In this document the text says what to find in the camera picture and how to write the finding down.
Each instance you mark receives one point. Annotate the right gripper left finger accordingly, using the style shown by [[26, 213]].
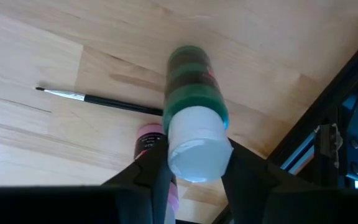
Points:
[[157, 174]]

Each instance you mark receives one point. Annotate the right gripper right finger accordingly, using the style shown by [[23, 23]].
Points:
[[247, 180]]

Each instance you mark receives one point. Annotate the small green paint bottle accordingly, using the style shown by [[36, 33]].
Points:
[[194, 93]]

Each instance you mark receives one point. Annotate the red paint bottle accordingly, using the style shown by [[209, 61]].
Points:
[[149, 129]]

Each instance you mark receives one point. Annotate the black aluminium table frame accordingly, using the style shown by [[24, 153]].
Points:
[[337, 90]]

